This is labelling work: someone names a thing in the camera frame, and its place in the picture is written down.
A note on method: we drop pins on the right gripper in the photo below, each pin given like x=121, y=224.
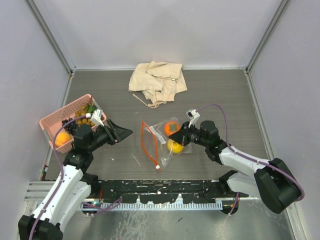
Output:
x=181, y=136

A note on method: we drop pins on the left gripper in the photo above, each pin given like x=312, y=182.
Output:
x=117, y=133

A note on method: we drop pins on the fake lemon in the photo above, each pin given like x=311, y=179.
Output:
x=174, y=147

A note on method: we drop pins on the fake orange persimmon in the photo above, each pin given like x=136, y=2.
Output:
x=171, y=127

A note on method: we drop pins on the clear zip top bag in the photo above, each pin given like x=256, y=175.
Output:
x=153, y=141

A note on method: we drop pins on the fake brown longan bunch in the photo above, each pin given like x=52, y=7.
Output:
x=83, y=111

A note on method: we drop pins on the fake black grape bunch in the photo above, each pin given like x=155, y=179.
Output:
x=70, y=126

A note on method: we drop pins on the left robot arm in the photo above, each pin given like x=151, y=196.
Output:
x=73, y=185

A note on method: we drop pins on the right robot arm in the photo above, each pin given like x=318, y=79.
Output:
x=269, y=180

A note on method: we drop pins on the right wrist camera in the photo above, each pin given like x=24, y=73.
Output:
x=193, y=115

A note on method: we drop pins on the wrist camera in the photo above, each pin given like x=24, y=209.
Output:
x=96, y=117
x=193, y=115

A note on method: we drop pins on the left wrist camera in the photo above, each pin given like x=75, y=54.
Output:
x=96, y=117

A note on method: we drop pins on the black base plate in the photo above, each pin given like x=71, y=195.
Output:
x=162, y=191

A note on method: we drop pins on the beige cloth drawstring bag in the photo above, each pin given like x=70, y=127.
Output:
x=157, y=83

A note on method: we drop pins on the grey slotted cable duct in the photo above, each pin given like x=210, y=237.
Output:
x=176, y=206

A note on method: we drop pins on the aluminium frame rail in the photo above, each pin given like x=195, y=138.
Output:
x=37, y=190

